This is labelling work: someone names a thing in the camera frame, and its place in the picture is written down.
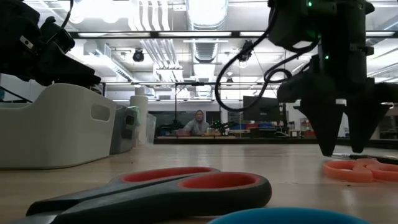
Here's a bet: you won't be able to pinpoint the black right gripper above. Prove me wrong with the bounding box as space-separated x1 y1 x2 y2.
276 40 398 157

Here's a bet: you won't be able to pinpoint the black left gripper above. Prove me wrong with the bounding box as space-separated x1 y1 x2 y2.
0 0 102 88

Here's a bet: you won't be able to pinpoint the long black paintbrush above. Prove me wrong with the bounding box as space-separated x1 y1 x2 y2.
331 152 398 165

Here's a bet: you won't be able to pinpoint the white paint bottle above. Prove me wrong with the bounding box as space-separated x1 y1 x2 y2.
129 86 149 147

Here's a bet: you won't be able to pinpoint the orange scissors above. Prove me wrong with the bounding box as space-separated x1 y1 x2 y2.
322 157 398 184

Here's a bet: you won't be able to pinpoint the light grey plastic bin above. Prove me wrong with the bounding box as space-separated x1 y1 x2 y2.
0 82 118 170

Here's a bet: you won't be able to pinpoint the black ceiling spotlight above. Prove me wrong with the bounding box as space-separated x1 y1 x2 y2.
132 48 146 63
238 39 254 63

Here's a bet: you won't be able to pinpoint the dark grey plastic bin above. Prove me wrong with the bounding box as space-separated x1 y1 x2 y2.
109 104 140 156

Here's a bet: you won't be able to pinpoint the black monitor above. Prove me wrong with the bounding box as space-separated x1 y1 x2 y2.
242 95 280 123

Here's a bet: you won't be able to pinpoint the clear plastic bin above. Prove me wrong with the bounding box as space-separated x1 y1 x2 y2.
136 112 157 146

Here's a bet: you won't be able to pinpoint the blue scissors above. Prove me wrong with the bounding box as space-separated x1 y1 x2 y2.
206 207 373 224

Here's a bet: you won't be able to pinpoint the person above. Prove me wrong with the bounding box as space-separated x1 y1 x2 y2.
183 109 211 137

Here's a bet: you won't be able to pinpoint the black overhead crossbar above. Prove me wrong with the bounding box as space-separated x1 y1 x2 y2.
67 30 398 39

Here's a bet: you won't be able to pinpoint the background wooden table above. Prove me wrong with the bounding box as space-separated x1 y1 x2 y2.
157 134 237 140

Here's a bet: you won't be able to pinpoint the red and black scissors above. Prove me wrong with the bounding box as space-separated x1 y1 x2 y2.
12 166 273 224

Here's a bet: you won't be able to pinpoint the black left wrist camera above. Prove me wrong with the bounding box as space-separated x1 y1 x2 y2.
40 16 75 54

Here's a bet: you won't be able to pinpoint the black aluminium table frame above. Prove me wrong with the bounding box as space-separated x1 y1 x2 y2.
154 136 398 147

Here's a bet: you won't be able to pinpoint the background black rig frame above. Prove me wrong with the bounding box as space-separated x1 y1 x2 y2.
174 82 222 125

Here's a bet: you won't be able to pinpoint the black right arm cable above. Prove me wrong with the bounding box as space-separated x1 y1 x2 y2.
214 6 315 113

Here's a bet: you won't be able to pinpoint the silver ceiling air duct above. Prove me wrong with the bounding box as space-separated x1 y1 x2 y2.
185 0 229 65

